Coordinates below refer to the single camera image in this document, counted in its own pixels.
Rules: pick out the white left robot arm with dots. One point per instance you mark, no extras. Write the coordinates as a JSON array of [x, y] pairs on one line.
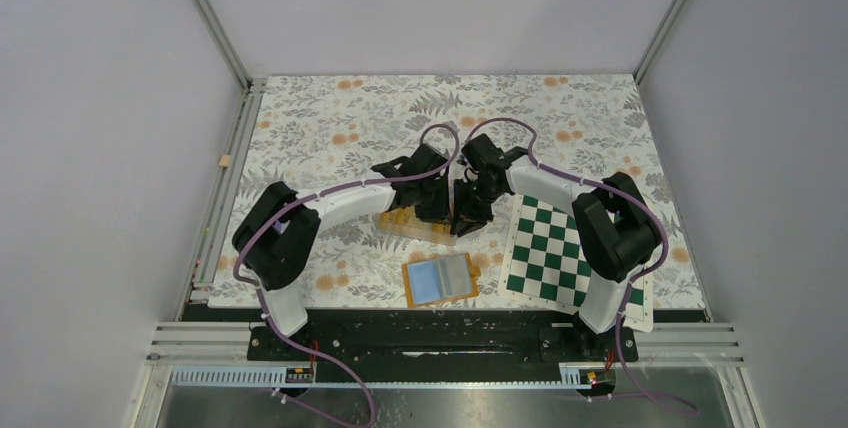
[[276, 237]]

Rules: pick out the green white chessboard mat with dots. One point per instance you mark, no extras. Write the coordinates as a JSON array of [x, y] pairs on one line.
[[544, 266]]

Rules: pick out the white slotted cable duct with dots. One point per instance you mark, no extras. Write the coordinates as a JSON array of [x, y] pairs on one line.
[[301, 376]]

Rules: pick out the clear box of orange blocks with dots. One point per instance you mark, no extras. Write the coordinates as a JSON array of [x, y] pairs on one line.
[[404, 222]]

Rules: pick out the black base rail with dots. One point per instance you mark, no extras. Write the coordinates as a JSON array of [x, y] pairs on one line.
[[477, 341]]

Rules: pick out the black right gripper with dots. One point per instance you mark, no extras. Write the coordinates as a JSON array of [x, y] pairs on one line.
[[467, 219]]

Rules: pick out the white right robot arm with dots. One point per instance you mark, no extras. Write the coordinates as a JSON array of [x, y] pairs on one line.
[[618, 233]]

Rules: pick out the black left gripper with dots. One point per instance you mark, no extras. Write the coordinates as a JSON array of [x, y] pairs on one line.
[[442, 212]]

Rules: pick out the floral patterned table mat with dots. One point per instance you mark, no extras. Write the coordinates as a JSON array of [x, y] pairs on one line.
[[317, 132]]

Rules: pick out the orange leather card holder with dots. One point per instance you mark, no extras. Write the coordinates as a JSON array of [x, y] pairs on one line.
[[458, 275]]

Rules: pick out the aluminium frame rails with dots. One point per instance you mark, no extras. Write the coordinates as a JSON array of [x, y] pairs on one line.
[[196, 342]]

